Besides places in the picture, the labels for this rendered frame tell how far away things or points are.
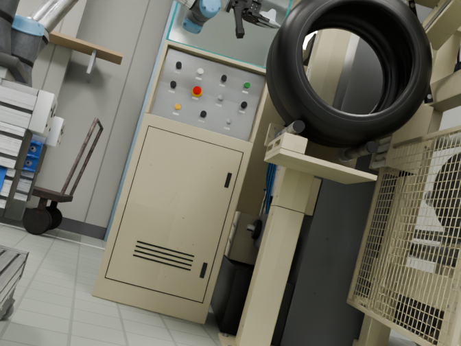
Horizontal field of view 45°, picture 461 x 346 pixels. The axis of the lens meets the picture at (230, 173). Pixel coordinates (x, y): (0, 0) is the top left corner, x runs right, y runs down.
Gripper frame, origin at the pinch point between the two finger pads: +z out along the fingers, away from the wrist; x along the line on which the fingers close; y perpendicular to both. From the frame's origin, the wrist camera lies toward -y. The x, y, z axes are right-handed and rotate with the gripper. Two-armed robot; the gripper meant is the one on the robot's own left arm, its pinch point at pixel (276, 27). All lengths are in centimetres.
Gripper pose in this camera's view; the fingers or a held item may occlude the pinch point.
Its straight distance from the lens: 217.5
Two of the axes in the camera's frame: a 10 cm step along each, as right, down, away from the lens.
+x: -0.9, 0.5, 9.9
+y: 3.5, -9.3, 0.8
